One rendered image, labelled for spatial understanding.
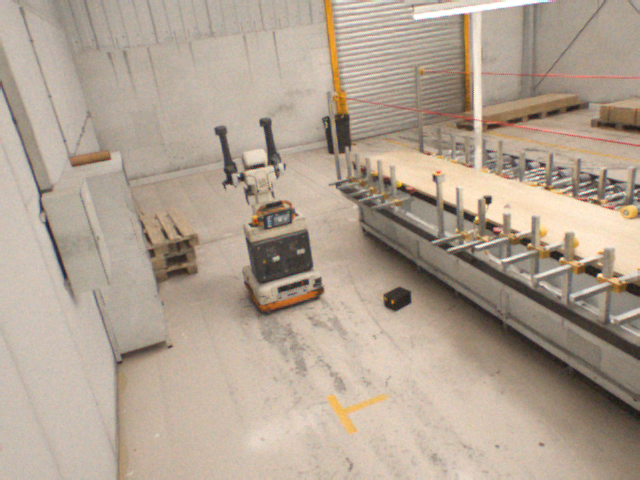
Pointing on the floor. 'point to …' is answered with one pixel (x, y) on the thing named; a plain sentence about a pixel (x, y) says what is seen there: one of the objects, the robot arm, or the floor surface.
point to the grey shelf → (123, 259)
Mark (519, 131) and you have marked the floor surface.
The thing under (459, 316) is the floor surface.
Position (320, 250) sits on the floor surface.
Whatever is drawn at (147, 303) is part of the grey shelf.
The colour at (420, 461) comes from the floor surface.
